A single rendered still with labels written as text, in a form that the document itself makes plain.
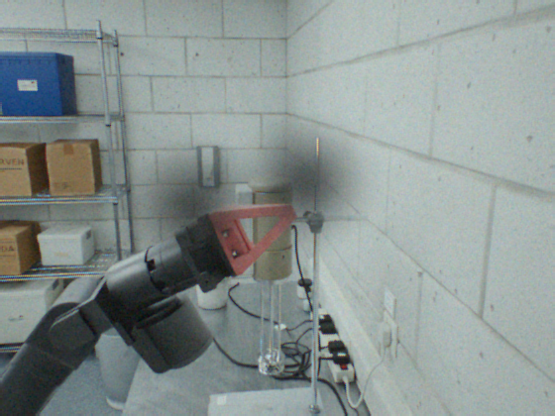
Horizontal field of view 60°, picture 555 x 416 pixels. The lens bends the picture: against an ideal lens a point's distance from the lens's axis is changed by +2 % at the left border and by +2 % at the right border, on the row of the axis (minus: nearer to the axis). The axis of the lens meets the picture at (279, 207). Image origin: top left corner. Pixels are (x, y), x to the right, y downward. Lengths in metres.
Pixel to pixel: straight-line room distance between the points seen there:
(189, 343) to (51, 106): 2.45
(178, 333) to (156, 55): 2.67
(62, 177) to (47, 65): 0.59
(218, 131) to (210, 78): 0.32
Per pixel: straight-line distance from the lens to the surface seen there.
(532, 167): 0.71
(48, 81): 2.88
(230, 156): 3.09
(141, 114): 3.11
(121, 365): 2.55
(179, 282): 0.48
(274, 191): 1.02
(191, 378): 1.48
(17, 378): 0.57
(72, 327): 0.51
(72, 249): 3.02
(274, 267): 1.07
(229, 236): 0.46
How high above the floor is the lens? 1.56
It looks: 14 degrees down
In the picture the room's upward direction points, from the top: straight up
